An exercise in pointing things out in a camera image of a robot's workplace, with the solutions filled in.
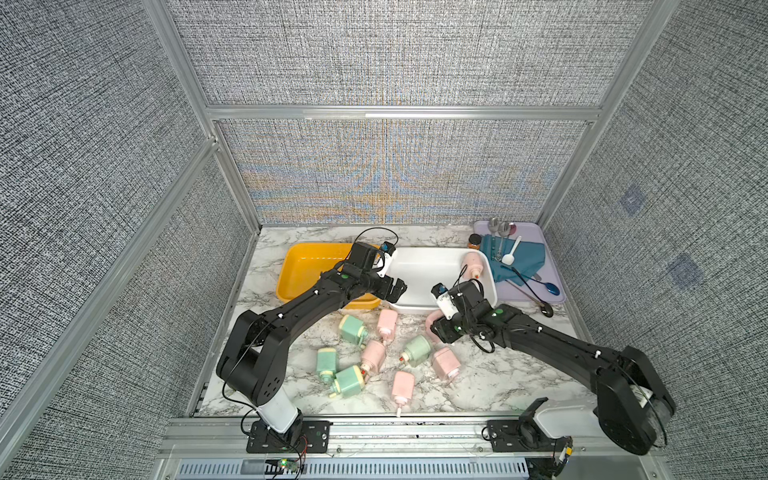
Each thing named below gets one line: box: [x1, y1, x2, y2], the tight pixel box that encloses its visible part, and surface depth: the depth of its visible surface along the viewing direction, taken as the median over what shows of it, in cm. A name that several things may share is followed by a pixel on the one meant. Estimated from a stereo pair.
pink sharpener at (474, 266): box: [462, 252, 483, 279], surface depth 102 cm
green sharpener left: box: [317, 347, 337, 385], surface depth 80 cm
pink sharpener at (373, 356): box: [361, 340, 386, 373], surface depth 81 cm
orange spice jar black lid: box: [467, 233, 482, 250], surface depth 105 cm
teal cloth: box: [480, 234, 546, 286], surface depth 112 cm
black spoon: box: [511, 266, 554, 318], surface depth 99 cm
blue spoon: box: [522, 274, 560, 296], surface depth 103 cm
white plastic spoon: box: [501, 235, 522, 265], surface depth 112 cm
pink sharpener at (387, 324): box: [378, 309, 398, 345], surface depth 89 cm
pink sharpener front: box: [392, 371, 415, 417], surface depth 76 cm
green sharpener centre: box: [399, 335, 431, 367], surface depth 83 cm
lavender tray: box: [474, 221, 566, 304], surface depth 105 cm
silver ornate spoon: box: [488, 217, 500, 260], surface depth 119 cm
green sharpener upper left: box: [339, 314, 368, 348], surface depth 87 cm
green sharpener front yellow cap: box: [328, 365, 365, 398], surface depth 78 cm
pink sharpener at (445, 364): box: [432, 347, 461, 380], surface depth 81 cm
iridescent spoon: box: [498, 222, 517, 239], surface depth 119 cm
